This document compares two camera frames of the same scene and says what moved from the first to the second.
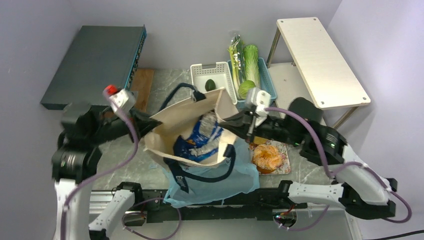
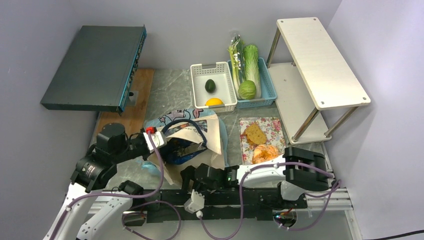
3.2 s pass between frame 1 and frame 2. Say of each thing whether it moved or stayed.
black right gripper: moved
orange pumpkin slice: stayed
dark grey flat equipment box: stayed
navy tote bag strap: moved
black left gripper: moved
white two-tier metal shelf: stayed
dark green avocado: stayed
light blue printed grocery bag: moved
